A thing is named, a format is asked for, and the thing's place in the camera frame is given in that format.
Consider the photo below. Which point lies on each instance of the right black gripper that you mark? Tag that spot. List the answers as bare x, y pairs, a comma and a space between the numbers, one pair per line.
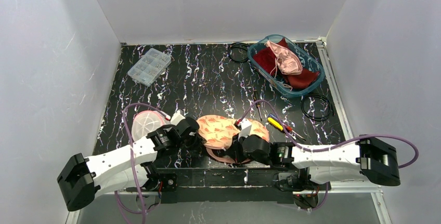
237, 145

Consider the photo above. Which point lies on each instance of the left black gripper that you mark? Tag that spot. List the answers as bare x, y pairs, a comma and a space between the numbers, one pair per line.
198, 137

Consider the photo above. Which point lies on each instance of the floral mesh laundry bag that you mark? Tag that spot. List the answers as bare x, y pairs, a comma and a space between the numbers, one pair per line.
218, 134

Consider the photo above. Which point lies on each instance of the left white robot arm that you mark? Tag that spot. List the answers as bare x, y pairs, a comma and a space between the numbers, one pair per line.
85, 178

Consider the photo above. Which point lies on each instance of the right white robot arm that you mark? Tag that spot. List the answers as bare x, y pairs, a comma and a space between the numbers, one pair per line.
364, 158

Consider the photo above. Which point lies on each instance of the white round mesh laundry bag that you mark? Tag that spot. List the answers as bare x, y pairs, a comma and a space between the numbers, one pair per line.
146, 122

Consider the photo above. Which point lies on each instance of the pink bra in basin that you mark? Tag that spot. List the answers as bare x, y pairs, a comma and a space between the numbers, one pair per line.
286, 61

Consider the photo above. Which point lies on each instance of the black yellow screwdriver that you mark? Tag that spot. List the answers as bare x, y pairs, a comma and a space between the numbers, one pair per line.
257, 105

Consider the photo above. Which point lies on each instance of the clear plastic compartment box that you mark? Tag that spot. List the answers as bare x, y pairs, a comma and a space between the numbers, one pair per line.
149, 67

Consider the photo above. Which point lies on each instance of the teal plastic basin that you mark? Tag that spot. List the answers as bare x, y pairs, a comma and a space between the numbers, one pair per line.
308, 61

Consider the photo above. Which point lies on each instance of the dark red cloth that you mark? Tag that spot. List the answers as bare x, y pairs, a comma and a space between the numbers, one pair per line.
265, 59

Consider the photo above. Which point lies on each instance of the yellow handled screwdriver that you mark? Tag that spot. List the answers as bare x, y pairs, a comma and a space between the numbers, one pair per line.
280, 126

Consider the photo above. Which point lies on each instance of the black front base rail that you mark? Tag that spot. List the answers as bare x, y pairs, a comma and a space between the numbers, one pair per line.
238, 185

